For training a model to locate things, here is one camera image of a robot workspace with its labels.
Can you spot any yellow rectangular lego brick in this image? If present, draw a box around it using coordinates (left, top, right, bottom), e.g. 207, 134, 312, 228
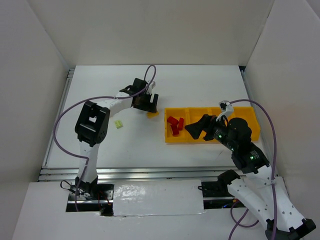
146, 111, 160, 119

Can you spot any red rectangular lego brick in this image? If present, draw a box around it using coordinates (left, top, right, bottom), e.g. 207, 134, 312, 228
177, 117, 184, 131

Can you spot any yellow red blue lego stack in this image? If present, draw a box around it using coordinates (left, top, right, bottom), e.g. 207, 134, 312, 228
170, 124, 180, 137

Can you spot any red flower lego piece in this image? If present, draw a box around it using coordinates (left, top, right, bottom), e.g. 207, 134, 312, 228
167, 116, 179, 125

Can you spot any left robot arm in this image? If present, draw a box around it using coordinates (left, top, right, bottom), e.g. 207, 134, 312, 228
75, 78, 159, 199

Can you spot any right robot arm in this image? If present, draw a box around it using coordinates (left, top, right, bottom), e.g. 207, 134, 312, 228
185, 114, 316, 240

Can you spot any yellow four-compartment tray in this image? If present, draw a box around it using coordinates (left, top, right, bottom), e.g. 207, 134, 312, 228
164, 106, 261, 145

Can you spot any pale green lego brick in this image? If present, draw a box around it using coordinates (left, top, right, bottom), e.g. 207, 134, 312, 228
114, 120, 123, 129

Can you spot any white taped cover plate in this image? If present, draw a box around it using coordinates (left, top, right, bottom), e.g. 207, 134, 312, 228
112, 179, 205, 217

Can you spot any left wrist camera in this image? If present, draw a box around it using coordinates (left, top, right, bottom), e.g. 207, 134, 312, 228
146, 81, 156, 95

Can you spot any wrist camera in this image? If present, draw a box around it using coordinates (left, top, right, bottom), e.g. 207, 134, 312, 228
146, 81, 156, 95
217, 100, 234, 121

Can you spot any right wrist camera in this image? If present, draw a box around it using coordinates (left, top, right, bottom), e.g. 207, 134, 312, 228
217, 100, 234, 121

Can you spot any aluminium frame rail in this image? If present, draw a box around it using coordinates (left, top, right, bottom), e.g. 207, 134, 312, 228
38, 166, 245, 182

